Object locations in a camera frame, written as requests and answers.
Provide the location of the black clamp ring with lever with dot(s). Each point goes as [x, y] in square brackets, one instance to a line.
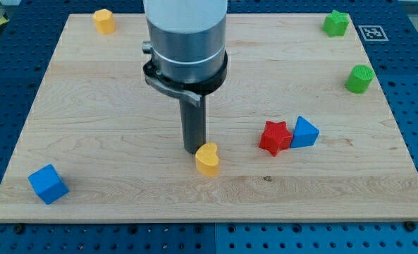
[188, 92]

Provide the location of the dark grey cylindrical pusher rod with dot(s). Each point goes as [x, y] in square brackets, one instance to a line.
[193, 120]

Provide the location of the yellow heart block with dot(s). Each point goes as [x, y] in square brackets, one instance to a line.
[207, 160]

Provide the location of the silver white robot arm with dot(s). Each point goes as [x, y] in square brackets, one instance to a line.
[187, 45]

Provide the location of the light wooden board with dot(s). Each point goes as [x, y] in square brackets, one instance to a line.
[116, 142]

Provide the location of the red star block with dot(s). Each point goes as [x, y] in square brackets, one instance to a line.
[276, 137]

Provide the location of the blue triangle block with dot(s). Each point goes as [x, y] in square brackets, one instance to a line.
[305, 133]

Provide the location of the yellow hexagon block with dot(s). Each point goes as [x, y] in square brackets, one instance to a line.
[104, 21]

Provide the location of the green star block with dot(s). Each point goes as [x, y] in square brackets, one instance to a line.
[336, 23]

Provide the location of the blue cube block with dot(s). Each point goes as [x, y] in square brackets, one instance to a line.
[47, 184]

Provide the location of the green cylinder block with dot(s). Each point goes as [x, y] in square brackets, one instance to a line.
[359, 79]

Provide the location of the white fiducial marker tag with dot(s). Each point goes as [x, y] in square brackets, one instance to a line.
[373, 33]

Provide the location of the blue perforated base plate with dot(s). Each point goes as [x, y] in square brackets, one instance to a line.
[26, 46]

